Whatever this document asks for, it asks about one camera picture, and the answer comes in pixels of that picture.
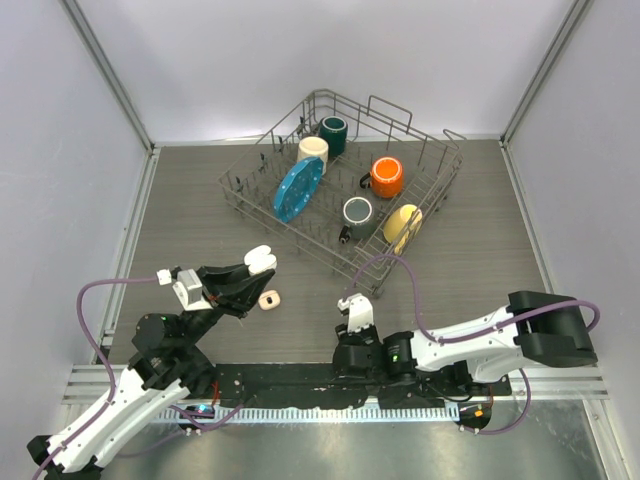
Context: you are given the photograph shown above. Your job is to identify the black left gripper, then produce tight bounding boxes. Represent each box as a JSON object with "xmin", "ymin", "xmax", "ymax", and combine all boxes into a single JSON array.
[{"xmin": 178, "ymin": 257, "xmax": 274, "ymax": 350}]

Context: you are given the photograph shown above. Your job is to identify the beige earbud charging case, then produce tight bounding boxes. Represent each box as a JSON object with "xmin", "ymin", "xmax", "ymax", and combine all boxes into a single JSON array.
[{"xmin": 258, "ymin": 290, "xmax": 281, "ymax": 311}]

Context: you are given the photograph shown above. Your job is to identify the white earbud case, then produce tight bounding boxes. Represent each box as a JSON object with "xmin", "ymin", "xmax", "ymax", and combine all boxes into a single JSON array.
[{"xmin": 244, "ymin": 245, "xmax": 277, "ymax": 276}]

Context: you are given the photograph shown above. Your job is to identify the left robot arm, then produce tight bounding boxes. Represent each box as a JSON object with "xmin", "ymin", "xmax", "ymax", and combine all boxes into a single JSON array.
[{"xmin": 27, "ymin": 254, "xmax": 277, "ymax": 479}]

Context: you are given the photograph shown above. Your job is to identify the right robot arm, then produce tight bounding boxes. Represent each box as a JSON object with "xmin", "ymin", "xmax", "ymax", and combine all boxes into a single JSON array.
[{"xmin": 332, "ymin": 291, "xmax": 600, "ymax": 395}]

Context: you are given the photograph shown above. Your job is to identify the blue polka dot plate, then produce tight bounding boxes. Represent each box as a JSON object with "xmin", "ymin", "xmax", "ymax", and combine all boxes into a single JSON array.
[{"xmin": 273, "ymin": 156, "xmax": 324, "ymax": 223}]

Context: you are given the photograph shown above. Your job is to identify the yellow mug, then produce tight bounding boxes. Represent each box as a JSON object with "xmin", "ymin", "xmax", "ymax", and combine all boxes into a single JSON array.
[{"xmin": 383, "ymin": 204, "xmax": 423, "ymax": 255}]

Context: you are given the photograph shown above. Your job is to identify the cream ribbed mug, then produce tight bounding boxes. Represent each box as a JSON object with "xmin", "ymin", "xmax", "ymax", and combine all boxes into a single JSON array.
[{"xmin": 297, "ymin": 136, "xmax": 329, "ymax": 174}]

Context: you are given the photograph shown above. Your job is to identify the dark teal mug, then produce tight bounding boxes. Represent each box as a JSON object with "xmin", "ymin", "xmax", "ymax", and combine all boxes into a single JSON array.
[{"xmin": 319, "ymin": 116, "xmax": 348, "ymax": 158}]

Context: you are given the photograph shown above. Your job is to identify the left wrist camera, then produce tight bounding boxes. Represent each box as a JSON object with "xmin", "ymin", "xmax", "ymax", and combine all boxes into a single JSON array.
[{"xmin": 156, "ymin": 267, "xmax": 211, "ymax": 311}]

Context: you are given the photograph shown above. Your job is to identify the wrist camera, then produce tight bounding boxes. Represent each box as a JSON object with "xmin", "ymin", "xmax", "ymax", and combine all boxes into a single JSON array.
[
  {"xmin": 337, "ymin": 293, "xmax": 374, "ymax": 334},
  {"xmin": 156, "ymin": 267, "xmax": 211, "ymax": 311}
]

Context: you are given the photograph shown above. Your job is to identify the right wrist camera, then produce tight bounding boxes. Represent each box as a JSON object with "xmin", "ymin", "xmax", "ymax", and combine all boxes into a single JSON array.
[{"xmin": 337, "ymin": 293, "xmax": 374, "ymax": 334}]

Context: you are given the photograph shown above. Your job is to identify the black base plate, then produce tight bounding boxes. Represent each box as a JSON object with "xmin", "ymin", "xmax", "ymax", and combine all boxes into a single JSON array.
[{"xmin": 216, "ymin": 362, "xmax": 512, "ymax": 410}]

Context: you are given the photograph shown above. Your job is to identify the white slotted cable duct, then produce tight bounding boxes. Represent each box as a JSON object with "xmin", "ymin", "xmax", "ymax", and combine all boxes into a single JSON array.
[{"xmin": 149, "ymin": 397, "xmax": 461, "ymax": 424}]

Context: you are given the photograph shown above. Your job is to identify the grey mug black handle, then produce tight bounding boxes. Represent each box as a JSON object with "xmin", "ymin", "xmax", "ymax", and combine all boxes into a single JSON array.
[{"xmin": 339, "ymin": 196, "xmax": 376, "ymax": 244}]

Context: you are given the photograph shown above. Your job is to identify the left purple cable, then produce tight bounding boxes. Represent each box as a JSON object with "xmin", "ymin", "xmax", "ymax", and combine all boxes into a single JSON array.
[{"xmin": 29, "ymin": 277, "xmax": 246, "ymax": 480}]

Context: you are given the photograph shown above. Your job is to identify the grey wire dish rack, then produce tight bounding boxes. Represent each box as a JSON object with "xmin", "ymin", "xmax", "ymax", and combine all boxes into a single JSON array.
[{"xmin": 219, "ymin": 89, "xmax": 466, "ymax": 297}]

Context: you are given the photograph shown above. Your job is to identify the orange mug black handle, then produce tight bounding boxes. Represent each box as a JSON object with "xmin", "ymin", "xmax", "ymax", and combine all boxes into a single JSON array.
[{"xmin": 359, "ymin": 156, "xmax": 404, "ymax": 199}]

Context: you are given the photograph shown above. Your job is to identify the left aluminium frame post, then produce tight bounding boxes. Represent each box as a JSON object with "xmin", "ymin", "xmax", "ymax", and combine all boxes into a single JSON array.
[{"xmin": 59, "ymin": 0, "xmax": 155, "ymax": 152}]

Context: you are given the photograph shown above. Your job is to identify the aluminium frame post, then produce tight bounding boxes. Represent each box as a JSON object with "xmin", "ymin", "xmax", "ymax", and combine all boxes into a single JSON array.
[
  {"xmin": 59, "ymin": 0, "xmax": 155, "ymax": 152},
  {"xmin": 500, "ymin": 0, "xmax": 593, "ymax": 148}
]

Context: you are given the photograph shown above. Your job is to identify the right aluminium frame post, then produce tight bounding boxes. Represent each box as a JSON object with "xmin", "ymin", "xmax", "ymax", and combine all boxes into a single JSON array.
[{"xmin": 500, "ymin": 0, "xmax": 593, "ymax": 148}]

